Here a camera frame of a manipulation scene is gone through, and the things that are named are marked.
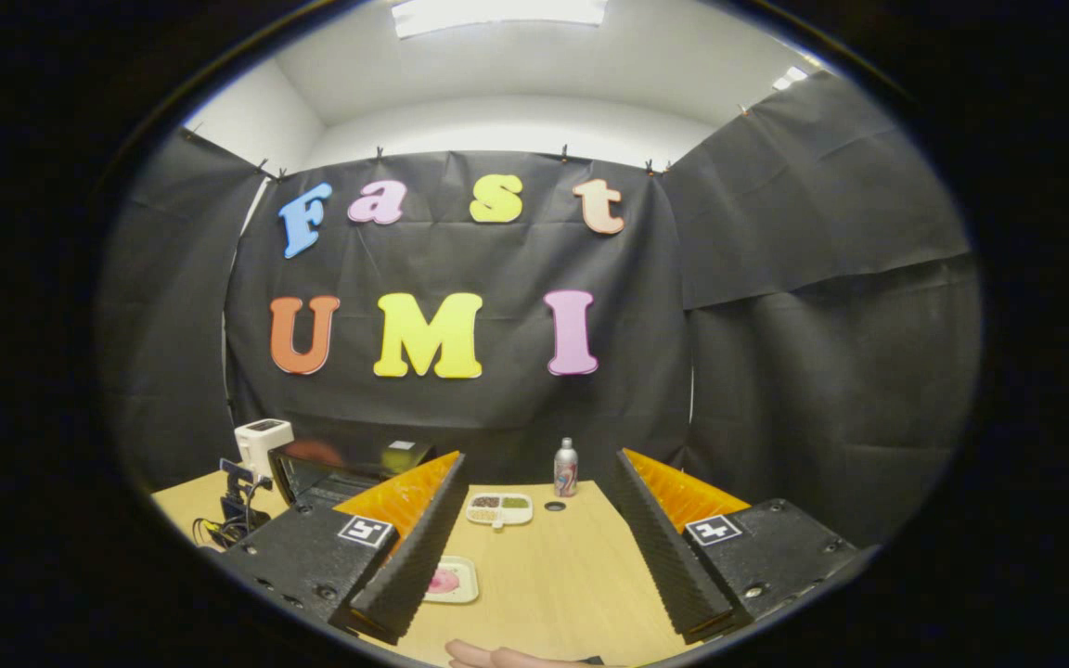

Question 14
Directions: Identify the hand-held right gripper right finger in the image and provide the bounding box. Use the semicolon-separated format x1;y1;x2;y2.
612;448;862;650

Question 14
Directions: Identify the white divided tray with beans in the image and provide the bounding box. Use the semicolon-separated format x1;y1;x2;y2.
466;492;534;530

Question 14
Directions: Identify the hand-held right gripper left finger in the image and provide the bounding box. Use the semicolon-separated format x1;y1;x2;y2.
217;451;468;646

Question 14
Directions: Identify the cream square plate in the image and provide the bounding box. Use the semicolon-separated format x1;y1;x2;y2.
423;555;480;605

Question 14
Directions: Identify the black electric oven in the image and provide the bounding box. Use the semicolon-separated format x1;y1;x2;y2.
270;439;438;509

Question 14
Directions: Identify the black cable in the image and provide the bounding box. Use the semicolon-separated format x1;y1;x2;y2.
191;515;250;550

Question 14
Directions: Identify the white toaster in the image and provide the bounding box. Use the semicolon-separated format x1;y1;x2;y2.
235;419;295;480

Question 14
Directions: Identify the silver printed bottle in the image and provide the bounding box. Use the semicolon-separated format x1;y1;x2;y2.
554;437;579;497

